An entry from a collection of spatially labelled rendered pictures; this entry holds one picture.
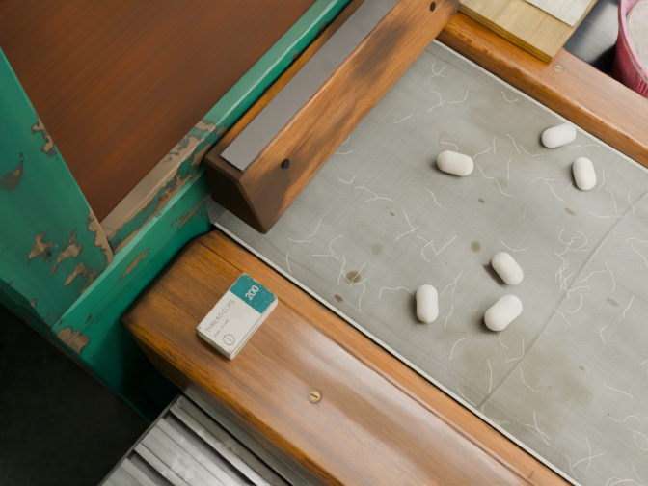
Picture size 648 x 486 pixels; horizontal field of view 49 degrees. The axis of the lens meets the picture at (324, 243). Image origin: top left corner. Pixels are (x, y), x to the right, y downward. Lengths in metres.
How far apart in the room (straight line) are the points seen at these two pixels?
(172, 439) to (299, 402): 0.15
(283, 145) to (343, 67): 0.08
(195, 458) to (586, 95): 0.50
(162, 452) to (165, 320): 0.13
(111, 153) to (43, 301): 0.11
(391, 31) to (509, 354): 0.29
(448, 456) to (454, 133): 0.31
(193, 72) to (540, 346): 0.37
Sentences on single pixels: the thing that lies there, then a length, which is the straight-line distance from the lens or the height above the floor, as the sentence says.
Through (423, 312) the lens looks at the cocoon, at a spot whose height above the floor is 0.76.
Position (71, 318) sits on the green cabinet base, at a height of 0.83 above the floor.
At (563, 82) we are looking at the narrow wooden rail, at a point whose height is 0.76.
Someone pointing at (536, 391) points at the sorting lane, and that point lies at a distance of 0.63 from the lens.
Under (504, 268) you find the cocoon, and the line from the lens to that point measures 0.64.
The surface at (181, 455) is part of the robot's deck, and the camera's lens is 0.66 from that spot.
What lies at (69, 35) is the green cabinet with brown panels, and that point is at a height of 1.04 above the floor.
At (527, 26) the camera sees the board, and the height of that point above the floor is 0.78.
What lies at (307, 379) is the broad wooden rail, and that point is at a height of 0.76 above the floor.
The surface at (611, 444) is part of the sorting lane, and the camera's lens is 0.65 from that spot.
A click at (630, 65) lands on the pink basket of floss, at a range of 0.81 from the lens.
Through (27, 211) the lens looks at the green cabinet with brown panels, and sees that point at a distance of 0.41.
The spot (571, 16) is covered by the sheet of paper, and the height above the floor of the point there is 0.78.
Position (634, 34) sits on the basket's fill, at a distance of 0.86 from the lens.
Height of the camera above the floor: 1.32
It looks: 67 degrees down
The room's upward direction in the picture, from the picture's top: 8 degrees clockwise
